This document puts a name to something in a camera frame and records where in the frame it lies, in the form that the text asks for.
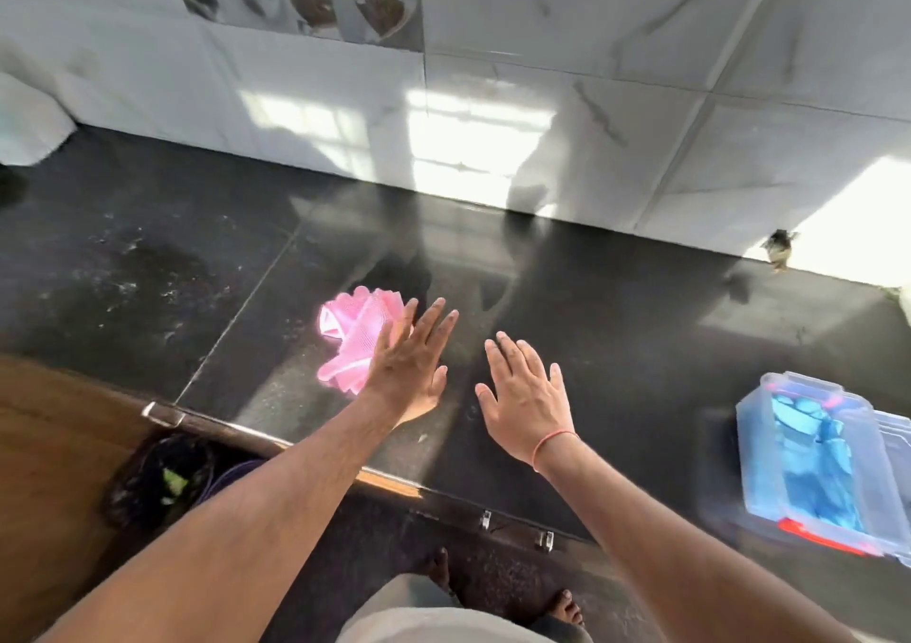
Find person's left hand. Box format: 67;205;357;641
359;297;460;427

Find grey trousers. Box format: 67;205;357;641
369;571;592;643

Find purple bucket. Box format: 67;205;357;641
195;458;269;505

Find clear plastic lid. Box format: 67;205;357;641
871;407;911;569

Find person's left forearm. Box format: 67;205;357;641
35;396;407;643

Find black lined bin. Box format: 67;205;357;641
106;432;218;531

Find person's right forearm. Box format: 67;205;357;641
533;435;863;643

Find brown wall stub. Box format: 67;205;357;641
759;227;800;272

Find red thread bracelet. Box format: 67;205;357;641
530;429;582;473

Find person's foot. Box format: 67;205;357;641
419;548;454;594
544;589;585;628

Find white bag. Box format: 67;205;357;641
0;73;78;167

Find person's left foot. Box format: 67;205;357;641
419;548;454;594

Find white shirt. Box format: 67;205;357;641
334;606;564;643

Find person's right foot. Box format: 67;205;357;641
544;589;585;628

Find metal edge bracket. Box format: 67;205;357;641
140;400;188;429

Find pink rubber glove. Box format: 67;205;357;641
318;286;405;352
316;339;379;396

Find clear plastic box red latches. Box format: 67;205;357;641
734;371;911;559

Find person's right hand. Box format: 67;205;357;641
474;330;579;467

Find wooden cabinet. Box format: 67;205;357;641
0;354;179;643

